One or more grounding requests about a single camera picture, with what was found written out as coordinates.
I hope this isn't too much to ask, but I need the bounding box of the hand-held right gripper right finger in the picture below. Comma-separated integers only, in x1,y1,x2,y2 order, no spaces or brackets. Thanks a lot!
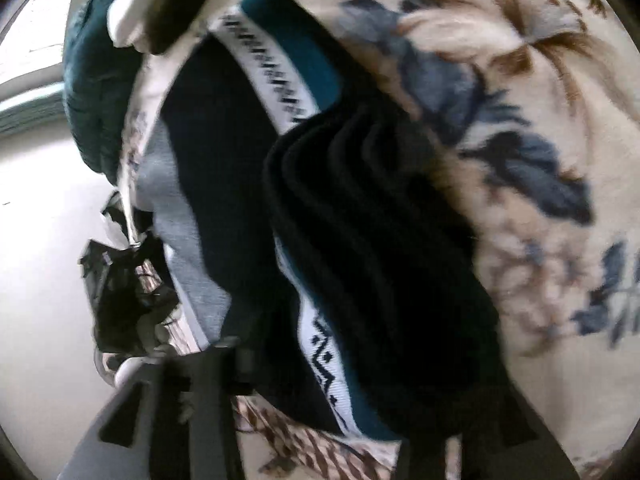
395,385,581,480

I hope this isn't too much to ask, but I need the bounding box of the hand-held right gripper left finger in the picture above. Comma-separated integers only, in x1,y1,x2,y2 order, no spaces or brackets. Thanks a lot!
97,337,256,480

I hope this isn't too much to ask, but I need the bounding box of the striped knit sweater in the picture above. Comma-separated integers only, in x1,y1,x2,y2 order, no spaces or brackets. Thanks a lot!
135,0,507,442

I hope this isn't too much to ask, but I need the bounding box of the teal folded quilt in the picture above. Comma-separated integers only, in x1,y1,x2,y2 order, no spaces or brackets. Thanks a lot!
62,0,147,191

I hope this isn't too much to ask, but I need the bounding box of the white folded garment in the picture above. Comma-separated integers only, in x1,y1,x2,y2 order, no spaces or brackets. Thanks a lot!
107,0,177,50

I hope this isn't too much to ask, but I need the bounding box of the dark folded garment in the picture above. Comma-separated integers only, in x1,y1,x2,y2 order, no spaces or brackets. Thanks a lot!
145,0,253,57

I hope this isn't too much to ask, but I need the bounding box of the bed with floral blanket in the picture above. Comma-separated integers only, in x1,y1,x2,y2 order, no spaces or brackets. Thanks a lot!
117,0,640,480

